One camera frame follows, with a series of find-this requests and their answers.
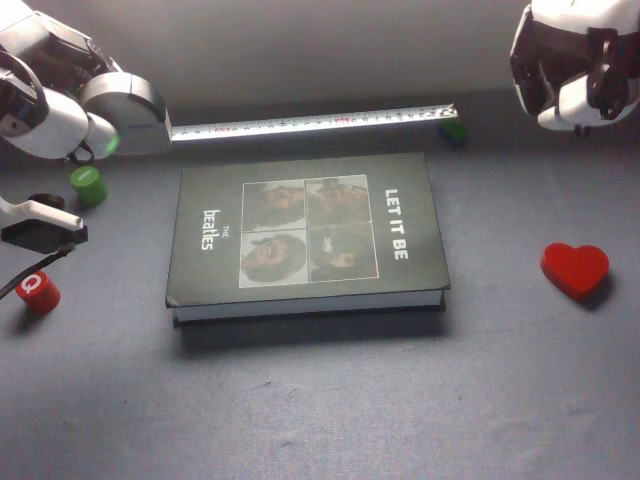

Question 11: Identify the black camera cable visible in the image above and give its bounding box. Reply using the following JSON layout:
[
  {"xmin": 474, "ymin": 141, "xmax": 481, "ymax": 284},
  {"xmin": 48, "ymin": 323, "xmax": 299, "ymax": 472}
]
[{"xmin": 0, "ymin": 243, "xmax": 77, "ymax": 301}]

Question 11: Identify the black Beatles hardcover book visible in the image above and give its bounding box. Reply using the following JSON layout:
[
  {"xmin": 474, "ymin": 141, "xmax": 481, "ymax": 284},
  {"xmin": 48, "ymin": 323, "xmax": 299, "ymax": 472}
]
[{"xmin": 164, "ymin": 152, "xmax": 452, "ymax": 329}]

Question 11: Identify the silver tape measure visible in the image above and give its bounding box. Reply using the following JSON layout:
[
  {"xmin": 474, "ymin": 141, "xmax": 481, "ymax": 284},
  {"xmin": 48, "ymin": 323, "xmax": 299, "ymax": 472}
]
[{"xmin": 79, "ymin": 72, "xmax": 461, "ymax": 157}]

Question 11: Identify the green toy cylinder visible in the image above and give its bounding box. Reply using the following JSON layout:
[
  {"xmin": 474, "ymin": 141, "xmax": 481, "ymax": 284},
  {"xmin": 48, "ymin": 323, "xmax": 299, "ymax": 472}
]
[{"xmin": 68, "ymin": 165, "xmax": 109, "ymax": 209}]

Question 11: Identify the small green toy block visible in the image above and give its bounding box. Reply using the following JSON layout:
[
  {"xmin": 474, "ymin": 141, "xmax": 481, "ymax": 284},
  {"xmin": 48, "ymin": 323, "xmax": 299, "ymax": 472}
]
[{"xmin": 437, "ymin": 119, "xmax": 470, "ymax": 150}]

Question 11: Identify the red heart block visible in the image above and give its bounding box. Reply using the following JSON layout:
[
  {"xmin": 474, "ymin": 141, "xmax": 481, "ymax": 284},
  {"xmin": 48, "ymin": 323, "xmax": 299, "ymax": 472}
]
[{"xmin": 539, "ymin": 242, "xmax": 611, "ymax": 303}]

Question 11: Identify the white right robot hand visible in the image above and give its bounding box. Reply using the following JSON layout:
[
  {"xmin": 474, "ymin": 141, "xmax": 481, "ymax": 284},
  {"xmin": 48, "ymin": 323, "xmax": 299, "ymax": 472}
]
[{"xmin": 508, "ymin": 0, "xmax": 640, "ymax": 137}]

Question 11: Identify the grey table cloth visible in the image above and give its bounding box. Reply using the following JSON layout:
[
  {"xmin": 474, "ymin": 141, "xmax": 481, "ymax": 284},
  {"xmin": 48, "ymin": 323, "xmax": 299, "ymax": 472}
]
[{"xmin": 0, "ymin": 87, "xmax": 640, "ymax": 480}]

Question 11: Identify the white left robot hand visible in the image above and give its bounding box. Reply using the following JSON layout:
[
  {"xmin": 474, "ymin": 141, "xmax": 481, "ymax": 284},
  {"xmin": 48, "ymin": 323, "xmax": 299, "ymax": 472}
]
[{"xmin": 0, "ymin": 0, "xmax": 124, "ymax": 162}]

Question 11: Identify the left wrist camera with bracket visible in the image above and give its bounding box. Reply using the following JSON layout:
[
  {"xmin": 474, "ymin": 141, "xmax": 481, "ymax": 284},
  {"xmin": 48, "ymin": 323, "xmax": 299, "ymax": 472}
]
[{"xmin": 0, "ymin": 192, "xmax": 90, "ymax": 254}]

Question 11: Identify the red toy cylinder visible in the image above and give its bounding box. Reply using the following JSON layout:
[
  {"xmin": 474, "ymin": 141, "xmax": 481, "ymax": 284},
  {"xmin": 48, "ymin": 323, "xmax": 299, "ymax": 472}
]
[{"xmin": 14, "ymin": 271, "xmax": 62, "ymax": 315}]

